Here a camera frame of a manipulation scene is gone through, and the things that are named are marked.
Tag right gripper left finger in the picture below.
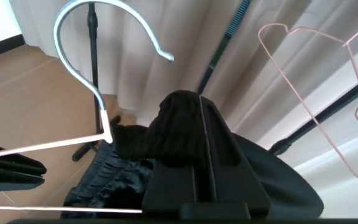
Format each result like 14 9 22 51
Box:
141 160 199 219

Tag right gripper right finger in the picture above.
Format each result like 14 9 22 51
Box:
199 96 272 219

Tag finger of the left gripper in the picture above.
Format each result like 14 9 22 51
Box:
0 139 48 176
0 174 45 193

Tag black shorts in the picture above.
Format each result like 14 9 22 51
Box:
61 90 324 220

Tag pink clothes hanger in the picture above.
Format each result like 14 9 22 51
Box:
0 0 175 214
257 22 358 182

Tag black clothes rack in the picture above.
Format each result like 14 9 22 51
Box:
71 0 358 162

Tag window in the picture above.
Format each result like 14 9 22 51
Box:
196 0 252 95

